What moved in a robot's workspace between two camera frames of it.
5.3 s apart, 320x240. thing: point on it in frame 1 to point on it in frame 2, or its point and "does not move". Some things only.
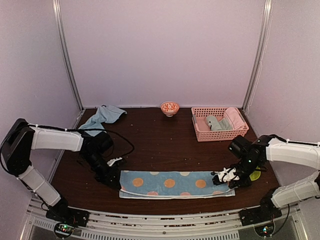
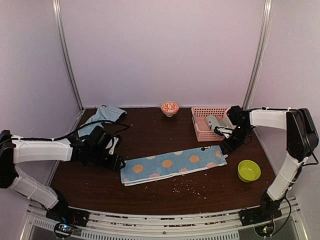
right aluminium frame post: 264,38 does not move
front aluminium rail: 217,226 does not move
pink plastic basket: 199,115 does not move
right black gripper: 240,184 to 229,146
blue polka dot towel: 170,184 to 167,166
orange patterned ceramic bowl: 169,108 does not move
